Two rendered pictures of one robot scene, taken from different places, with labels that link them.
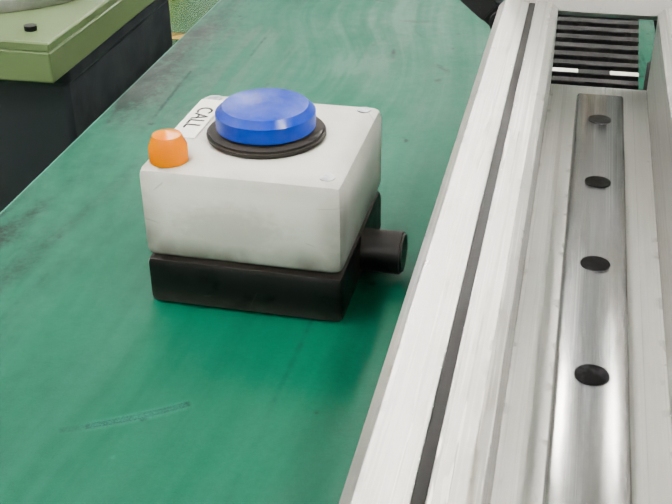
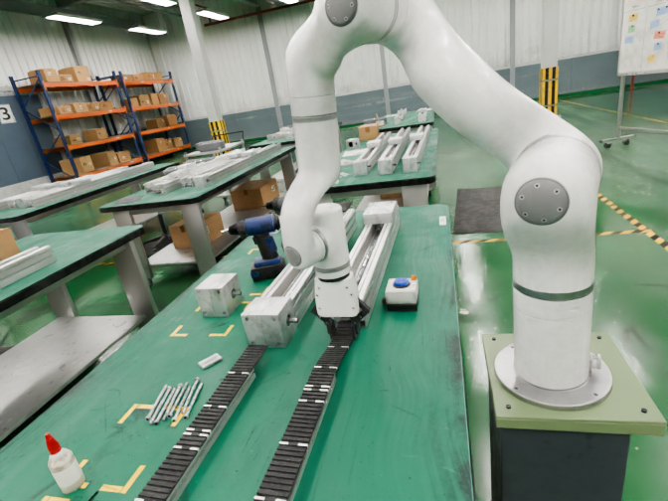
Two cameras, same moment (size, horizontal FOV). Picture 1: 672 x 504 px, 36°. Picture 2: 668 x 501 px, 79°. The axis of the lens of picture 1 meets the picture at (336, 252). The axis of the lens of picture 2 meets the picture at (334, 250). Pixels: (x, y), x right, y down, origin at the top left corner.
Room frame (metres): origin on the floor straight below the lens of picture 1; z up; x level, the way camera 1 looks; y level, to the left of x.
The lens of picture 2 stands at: (1.37, -0.06, 1.34)
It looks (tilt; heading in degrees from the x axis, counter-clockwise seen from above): 21 degrees down; 185
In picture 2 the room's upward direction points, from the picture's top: 10 degrees counter-clockwise
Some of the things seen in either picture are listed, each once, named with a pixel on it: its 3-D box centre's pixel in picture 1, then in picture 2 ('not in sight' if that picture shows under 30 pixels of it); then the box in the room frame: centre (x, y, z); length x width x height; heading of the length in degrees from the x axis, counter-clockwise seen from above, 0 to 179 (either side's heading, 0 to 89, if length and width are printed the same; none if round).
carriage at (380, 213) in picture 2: not in sight; (381, 215); (-0.17, 0.02, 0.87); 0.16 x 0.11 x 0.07; 167
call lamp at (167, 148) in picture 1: (167, 145); not in sight; (0.36, 0.06, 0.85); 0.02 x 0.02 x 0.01
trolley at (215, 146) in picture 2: not in sight; (223, 172); (-4.63, -1.96, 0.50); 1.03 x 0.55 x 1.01; 173
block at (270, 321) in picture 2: not in sight; (274, 321); (0.47, -0.31, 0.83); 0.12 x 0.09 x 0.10; 77
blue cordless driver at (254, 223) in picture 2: not in sight; (255, 249); (0.07, -0.43, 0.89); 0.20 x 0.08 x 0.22; 97
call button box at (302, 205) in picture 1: (289, 200); (399, 293); (0.38, 0.02, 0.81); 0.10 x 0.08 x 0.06; 77
